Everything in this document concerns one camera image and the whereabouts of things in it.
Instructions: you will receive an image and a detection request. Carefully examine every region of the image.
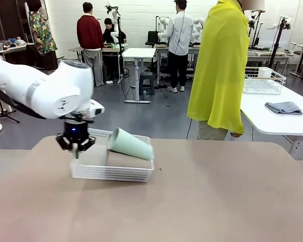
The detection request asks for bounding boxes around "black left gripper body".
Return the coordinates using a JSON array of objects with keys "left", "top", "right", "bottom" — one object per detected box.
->
[{"left": 56, "top": 120, "right": 95, "bottom": 152}]

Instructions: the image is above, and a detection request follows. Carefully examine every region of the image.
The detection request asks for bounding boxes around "white perforated plastic basket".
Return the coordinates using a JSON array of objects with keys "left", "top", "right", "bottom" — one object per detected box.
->
[{"left": 70, "top": 128, "right": 155, "bottom": 184}]

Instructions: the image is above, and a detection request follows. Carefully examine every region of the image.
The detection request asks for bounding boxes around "mint green cup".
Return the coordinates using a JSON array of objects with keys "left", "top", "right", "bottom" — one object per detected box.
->
[{"left": 107, "top": 128, "right": 154, "bottom": 161}]

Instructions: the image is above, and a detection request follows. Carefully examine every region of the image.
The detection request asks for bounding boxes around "blue towel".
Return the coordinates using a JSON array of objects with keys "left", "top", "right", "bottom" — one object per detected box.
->
[{"left": 264, "top": 101, "right": 303, "bottom": 115}]

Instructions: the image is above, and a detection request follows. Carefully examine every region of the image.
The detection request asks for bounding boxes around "grey step stool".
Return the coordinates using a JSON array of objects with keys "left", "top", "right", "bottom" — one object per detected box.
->
[{"left": 138, "top": 73, "right": 155, "bottom": 96}]

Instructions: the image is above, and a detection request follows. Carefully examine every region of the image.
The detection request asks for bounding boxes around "grey metal workbench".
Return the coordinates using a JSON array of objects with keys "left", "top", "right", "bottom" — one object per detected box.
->
[
  {"left": 69, "top": 43, "right": 129, "bottom": 84},
  {"left": 154, "top": 42, "right": 201, "bottom": 81}
]

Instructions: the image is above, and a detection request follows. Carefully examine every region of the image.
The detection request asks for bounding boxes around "person in red sweater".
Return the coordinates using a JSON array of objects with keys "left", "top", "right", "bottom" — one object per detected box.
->
[{"left": 76, "top": 2, "right": 105, "bottom": 88}]

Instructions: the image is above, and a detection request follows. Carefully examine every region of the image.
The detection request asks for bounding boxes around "white standing desk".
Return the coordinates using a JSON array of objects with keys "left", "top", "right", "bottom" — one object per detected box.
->
[{"left": 121, "top": 47, "right": 157, "bottom": 104}]

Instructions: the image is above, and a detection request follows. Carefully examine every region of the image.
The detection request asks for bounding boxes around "person in black top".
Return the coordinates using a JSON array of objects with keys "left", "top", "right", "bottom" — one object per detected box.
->
[{"left": 103, "top": 17, "right": 127, "bottom": 45}]

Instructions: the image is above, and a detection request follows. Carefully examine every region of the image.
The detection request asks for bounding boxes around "person in floral shirt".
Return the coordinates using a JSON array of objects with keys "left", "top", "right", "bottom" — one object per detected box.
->
[{"left": 26, "top": 0, "right": 59, "bottom": 72}]

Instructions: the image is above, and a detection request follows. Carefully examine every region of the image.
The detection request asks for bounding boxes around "black office chair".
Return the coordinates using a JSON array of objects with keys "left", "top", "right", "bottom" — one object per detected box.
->
[{"left": 145, "top": 31, "right": 159, "bottom": 47}]

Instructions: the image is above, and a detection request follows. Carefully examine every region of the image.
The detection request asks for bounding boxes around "person in white shirt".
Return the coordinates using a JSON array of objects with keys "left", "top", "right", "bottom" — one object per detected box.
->
[{"left": 166, "top": 0, "right": 194, "bottom": 93}]

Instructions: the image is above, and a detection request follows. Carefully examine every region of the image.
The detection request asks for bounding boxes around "person in yellow cape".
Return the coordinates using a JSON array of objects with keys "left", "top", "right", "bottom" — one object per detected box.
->
[{"left": 186, "top": 0, "right": 250, "bottom": 141}]

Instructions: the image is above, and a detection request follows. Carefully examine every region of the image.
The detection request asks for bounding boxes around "white side table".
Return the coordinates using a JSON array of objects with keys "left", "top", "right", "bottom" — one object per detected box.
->
[{"left": 239, "top": 87, "right": 303, "bottom": 161}]

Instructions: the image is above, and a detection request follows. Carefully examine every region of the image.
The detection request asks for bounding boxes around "white cup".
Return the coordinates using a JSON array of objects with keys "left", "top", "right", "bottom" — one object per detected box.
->
[{"left": 259, "top": 67, "right": 272, "bottom": 79}]

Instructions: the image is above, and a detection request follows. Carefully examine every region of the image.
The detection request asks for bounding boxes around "long white background table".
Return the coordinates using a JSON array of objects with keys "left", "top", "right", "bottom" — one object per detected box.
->
[{"left": 247, "top": 49, "right": 295, "bottom": 69}]

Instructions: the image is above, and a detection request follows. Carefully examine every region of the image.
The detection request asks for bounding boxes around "tall black tripod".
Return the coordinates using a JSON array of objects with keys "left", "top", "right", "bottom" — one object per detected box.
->
[{"left": 269, "top": 16, "right": 291, "bottom": 69}]

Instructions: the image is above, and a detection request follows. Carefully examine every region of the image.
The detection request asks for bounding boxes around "black left arm cable sleeve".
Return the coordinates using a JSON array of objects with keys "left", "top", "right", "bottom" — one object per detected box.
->
[{"left": 0, "top": 84, "right": 46, "bottom": 120}]

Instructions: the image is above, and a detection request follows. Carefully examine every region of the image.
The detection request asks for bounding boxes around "white wire dish rack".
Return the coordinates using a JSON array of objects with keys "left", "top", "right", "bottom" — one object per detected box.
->
[{"left": 243, "top": 67, "right": 286, "bottom": 95}]

